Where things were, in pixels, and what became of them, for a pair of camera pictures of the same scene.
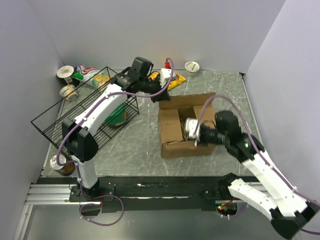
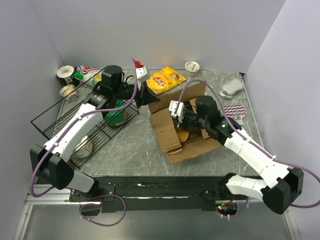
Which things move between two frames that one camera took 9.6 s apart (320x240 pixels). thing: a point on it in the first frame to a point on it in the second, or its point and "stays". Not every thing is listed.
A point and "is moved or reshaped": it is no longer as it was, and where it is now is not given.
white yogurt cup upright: [65, 72] stays
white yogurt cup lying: [67, 89] stays
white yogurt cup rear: [191, 68] stays
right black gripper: [201, 140] to [182, 124]
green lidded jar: [118, 117] stays
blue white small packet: [79, 68] stays
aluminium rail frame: [49, 194] stays
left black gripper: [164, 96] to [145, 96]
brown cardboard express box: [173, 111] is moved or reshaped
